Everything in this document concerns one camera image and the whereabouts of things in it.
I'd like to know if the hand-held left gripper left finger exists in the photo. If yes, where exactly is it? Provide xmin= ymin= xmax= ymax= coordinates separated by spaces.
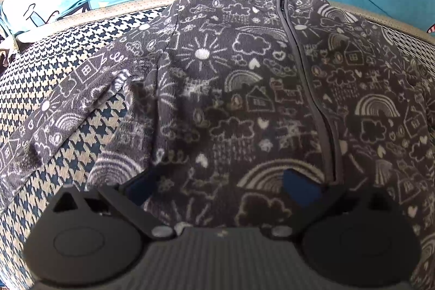
xmin=51 ymin=169 xmax=178 ymax=242

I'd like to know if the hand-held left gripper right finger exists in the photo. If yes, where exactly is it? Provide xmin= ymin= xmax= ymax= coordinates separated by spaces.
xmin=270 ymin=170 xmax=395 ymax=240

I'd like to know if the grey doodle print fleece jacket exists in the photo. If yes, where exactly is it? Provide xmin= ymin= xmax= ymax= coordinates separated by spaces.
xmin=0 ymin=0 xmax=435 ymax=290

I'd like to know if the houndstooth sofa seat cushion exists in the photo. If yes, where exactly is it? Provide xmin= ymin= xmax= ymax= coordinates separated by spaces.
xmin=0 ymin=0 xmax=435 ymax=290

